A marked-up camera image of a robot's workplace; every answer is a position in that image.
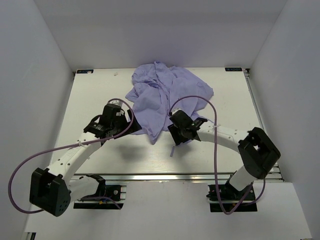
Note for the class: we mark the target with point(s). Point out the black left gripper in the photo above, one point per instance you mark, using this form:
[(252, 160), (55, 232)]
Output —
[(135, 127)]

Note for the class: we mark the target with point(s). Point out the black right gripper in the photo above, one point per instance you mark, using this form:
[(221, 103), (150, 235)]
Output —
[(177, 139)]

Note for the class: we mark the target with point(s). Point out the lilac zip jacket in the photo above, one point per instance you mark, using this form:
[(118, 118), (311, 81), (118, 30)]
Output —
[(158, 88)]

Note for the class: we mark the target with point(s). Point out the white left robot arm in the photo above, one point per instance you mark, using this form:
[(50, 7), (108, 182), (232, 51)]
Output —
[(52, 189)]

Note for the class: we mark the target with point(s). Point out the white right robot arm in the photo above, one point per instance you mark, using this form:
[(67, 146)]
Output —
[(257, 151)]

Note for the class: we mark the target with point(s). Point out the dark left corner label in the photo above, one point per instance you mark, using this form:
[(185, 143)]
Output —
[(84, 71)]

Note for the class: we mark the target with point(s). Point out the white front cover board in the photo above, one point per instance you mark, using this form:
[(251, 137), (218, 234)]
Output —
[(178, 210)]

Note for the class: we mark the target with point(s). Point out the dark table corner label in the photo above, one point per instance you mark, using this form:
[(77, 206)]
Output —
[(233, 69)]

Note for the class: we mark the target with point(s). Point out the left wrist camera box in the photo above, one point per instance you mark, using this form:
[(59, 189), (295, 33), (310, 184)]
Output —
[(110, 114)]

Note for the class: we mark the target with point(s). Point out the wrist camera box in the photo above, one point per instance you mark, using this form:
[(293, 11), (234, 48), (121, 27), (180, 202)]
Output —
[(180, 119), (110, 114)]

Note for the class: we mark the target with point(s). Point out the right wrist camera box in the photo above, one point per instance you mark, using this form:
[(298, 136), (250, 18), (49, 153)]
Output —
[(180, 119)]

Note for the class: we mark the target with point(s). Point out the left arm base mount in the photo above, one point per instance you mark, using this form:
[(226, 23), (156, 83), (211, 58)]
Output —
[(107, 195)]

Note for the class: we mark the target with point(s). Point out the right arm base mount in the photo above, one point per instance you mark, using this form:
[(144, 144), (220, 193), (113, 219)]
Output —
[(230, 199)]

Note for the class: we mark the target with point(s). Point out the aluminium table front rail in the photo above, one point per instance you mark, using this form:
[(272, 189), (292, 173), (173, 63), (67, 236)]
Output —
[(273, 176)]

